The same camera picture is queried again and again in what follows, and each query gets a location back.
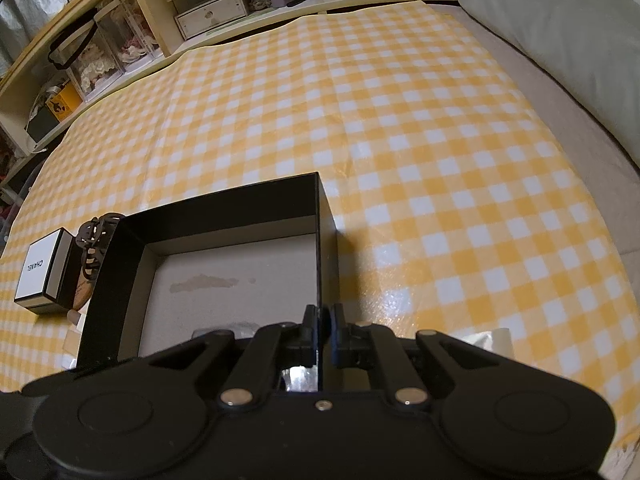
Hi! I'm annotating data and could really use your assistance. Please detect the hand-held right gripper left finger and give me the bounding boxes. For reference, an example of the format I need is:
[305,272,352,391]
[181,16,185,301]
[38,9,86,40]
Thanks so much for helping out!
[142,304,323,408]

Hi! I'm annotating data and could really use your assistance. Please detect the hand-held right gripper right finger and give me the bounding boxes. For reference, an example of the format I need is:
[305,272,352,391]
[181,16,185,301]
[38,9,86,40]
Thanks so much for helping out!
[327,304,503,408]

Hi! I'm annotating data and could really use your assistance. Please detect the black cardboard box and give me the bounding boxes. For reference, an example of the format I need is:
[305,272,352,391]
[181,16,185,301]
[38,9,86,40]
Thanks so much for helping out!
[75,172,341,392]

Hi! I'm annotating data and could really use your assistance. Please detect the dark brown hair claw clip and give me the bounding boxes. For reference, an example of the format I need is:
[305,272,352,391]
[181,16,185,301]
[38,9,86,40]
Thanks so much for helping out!
[76,214,126,281]

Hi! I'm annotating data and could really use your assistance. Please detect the small white box black sides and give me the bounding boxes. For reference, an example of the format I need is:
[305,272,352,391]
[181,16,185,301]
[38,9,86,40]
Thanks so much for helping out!
[14,228,83,316]

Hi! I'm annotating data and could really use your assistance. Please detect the clear plastic wrapper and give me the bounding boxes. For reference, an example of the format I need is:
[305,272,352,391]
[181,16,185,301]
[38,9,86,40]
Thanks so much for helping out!
[450,327,516,361]

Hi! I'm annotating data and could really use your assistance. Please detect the yellow white checked cloth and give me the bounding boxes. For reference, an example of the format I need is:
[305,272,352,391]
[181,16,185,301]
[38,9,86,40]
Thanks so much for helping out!
[0,0,626,396]

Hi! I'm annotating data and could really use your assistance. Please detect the small brown wooden object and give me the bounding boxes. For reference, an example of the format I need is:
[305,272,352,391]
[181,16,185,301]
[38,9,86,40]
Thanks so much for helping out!
[65,272,96,328]

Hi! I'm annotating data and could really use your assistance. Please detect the white drawer box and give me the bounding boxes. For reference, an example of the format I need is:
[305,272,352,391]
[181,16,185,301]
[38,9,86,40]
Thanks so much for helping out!
[174,0,249,41]

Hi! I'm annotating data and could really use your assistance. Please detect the yellow box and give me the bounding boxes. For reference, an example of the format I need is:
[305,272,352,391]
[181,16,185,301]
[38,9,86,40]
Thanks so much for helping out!
[45,82,83,122]

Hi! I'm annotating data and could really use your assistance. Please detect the dark box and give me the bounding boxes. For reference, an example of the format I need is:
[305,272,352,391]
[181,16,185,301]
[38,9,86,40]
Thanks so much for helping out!
[25,105,63,142]

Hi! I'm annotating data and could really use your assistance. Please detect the cream wooden shelf unit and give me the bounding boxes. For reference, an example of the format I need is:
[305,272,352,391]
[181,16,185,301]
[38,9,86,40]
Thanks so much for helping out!
[0,0,471,161]

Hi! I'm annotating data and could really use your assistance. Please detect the black headband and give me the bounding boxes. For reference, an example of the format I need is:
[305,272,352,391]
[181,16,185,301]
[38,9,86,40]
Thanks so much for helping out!
[48,10,101,70]

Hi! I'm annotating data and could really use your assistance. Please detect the grey pillow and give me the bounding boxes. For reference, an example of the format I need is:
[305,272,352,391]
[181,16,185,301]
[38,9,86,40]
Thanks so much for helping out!
[457,0,640,168]

